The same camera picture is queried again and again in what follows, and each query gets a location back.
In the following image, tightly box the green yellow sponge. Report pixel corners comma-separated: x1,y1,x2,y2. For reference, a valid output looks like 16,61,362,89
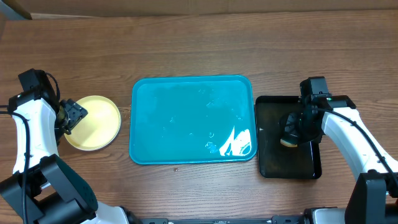
280,138,298,147

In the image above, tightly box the green rimmed plate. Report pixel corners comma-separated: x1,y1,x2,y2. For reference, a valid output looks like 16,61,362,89
65,95,121,151

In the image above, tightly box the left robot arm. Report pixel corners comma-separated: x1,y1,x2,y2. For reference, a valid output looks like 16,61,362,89
1,94,137,223

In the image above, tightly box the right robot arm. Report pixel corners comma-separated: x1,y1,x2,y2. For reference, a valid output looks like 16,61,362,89
279,94,397,223

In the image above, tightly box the black rectangular tray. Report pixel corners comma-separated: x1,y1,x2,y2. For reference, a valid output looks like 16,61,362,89
255,96,322,179

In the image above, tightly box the teal plastic tray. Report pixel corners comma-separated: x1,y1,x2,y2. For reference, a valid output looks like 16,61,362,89
129,75,257,165

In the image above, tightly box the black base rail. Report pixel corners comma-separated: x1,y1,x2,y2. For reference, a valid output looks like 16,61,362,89
127,212,311,224

